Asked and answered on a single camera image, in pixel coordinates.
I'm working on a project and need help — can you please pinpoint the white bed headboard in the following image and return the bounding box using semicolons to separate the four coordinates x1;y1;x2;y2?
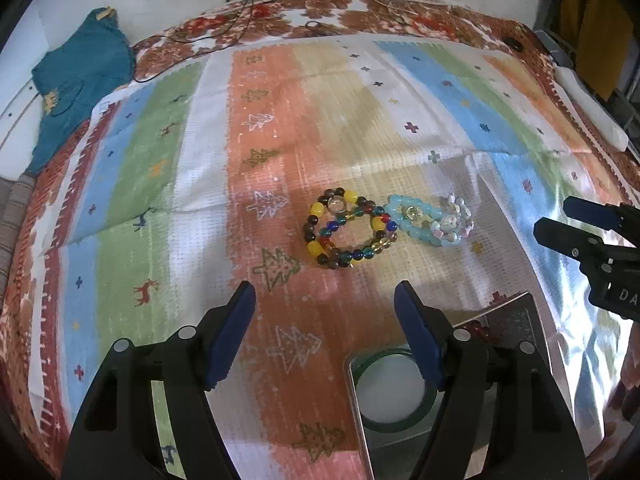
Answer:
0;75;51;181

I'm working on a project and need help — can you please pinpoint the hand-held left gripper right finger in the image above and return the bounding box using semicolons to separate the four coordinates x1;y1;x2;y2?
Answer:
393;280;591;480

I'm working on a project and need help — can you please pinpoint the multicolour glass bead bracelet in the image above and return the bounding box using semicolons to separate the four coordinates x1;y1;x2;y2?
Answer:
301;187;401;268

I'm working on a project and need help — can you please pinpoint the white rolled cloth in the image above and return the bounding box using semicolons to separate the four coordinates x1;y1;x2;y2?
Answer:
555;65;628;151

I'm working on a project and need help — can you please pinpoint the brown striped cushion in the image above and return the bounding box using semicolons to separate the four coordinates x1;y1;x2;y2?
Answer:
0;175;36;241

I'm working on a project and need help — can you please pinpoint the grey box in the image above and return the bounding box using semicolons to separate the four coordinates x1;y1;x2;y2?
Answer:
534;30;571;67

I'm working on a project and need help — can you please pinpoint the green bangle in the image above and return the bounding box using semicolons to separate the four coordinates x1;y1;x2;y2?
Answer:
352;349;441;431

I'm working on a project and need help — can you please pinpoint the striped patterned mat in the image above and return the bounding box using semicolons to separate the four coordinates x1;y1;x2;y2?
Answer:
27;35;623;480

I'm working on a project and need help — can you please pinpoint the red bead bracelet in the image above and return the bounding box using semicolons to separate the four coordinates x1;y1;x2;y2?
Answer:
460;322;497;344

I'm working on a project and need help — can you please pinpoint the teal garment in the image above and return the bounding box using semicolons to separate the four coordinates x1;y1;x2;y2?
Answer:
27;6;135;176

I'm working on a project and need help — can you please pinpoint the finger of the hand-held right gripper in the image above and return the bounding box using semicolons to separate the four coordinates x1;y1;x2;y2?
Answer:
562;197;640;248
533;217;603;263

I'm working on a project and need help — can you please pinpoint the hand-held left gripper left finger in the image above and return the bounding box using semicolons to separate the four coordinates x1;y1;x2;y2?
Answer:
60;280;258;480

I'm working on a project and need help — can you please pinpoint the yellow hanging cloth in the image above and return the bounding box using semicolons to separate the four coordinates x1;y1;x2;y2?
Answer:
560;0;636;101

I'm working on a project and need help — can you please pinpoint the light blue bead bracelet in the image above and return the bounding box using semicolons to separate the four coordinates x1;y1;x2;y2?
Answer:
387;192;451;248

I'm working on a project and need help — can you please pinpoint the pastel white bead bracelet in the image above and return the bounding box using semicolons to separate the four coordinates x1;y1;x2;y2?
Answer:
432;191;476;248

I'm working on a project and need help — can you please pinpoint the silver metal tin box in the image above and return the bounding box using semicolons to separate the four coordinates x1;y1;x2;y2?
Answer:
344;290;571;480

